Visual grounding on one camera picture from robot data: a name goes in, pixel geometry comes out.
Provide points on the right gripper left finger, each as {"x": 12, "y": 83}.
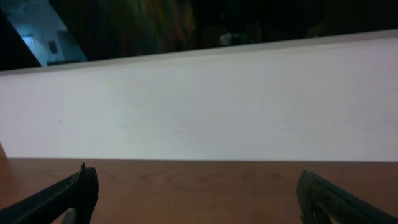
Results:
{"x": 78, "y": 191}

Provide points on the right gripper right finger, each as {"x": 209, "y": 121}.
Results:
{"x": 321, "y": 202}

